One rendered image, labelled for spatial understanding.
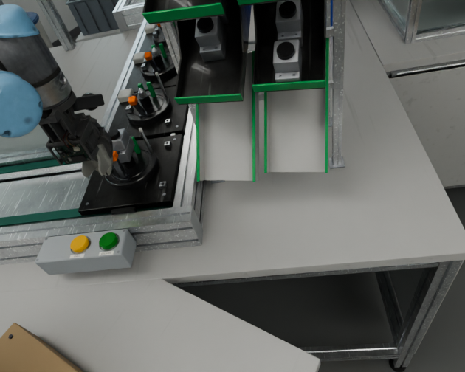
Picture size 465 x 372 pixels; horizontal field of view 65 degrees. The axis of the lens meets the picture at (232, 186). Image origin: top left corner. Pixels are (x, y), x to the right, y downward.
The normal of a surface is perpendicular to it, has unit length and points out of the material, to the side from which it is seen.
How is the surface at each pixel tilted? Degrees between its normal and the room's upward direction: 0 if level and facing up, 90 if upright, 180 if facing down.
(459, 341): 0
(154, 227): 90
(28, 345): 1
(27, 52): 90
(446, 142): 90
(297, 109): 45
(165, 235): 90
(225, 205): 0
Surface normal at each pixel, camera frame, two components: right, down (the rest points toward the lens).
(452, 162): -0.02, 0.74
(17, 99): 0.77, 0.35
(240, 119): -0.27, 0.07
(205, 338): -0.20, -0.66
